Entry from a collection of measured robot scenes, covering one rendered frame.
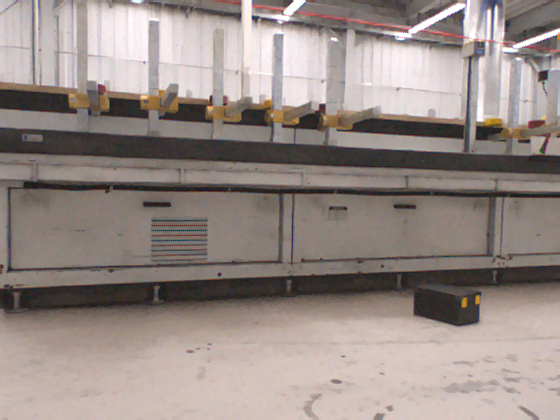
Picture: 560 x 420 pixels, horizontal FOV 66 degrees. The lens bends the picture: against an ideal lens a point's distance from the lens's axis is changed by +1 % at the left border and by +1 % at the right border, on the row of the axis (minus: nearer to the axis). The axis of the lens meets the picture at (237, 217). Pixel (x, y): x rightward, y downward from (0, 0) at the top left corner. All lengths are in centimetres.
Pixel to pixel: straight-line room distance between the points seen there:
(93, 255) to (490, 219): 212
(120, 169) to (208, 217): 49
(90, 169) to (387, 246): 151
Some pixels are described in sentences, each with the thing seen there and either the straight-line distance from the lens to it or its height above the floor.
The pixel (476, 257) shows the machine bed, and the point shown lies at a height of 16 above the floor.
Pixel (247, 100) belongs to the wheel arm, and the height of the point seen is 80.
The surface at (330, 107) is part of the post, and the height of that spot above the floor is 86.
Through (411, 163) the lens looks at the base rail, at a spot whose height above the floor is 64.
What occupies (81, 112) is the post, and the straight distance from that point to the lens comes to 167.
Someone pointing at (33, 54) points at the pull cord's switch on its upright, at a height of 127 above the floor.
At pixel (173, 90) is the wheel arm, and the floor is 82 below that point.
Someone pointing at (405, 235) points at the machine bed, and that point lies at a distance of 243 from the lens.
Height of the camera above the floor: 49
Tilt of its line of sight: 3 degrees down
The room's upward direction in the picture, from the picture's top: 1 degrees clockwise
